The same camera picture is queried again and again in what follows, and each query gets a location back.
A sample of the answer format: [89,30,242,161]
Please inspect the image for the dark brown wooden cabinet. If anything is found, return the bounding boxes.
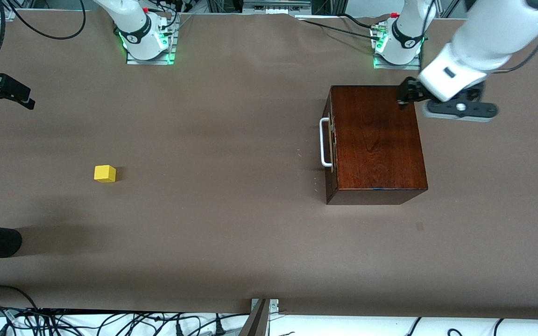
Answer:
[324,85,429,206]

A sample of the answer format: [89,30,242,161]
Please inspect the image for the yellow cube block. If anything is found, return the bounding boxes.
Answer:
[94,165,117,183]

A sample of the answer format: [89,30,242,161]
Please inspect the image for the long black base cable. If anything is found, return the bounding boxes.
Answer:
[297,19,386,40]

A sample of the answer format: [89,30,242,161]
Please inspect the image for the brown table cover sheet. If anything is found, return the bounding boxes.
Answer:
[0,9,538,322]

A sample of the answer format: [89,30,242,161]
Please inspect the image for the dark grey metal post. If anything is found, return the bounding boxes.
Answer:
[239,299,270,336]

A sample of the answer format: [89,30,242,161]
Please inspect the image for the small metal corner bracket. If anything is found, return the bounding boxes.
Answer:
[250,299,280,314]

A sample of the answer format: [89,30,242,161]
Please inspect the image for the thin black looped cable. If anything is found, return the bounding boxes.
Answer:
[7,0,87,41]

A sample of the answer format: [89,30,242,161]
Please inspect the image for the short black base cable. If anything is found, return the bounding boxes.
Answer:
[341,13,375,29]

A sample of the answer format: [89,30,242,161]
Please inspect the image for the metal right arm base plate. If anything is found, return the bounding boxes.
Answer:
[126,21,177,65]

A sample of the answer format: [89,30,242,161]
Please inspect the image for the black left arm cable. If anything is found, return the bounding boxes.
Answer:
[496,28,538,75]

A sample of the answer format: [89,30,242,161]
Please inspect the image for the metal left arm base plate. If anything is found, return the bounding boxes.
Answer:
[373,28,423,70]

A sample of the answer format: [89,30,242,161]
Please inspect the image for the light wood drawer white handle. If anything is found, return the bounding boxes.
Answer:
[319,93,339,196]

